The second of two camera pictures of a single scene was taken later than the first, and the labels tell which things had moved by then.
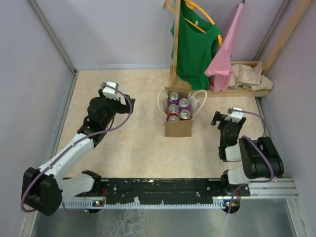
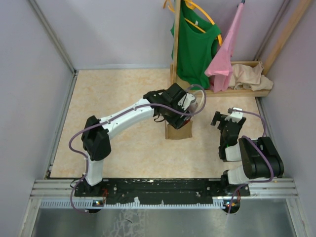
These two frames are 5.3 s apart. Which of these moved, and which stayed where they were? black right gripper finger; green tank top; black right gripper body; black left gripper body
Moved: black left gripper body
Stayed: green tank top; black right gripper finger; black right gripper body
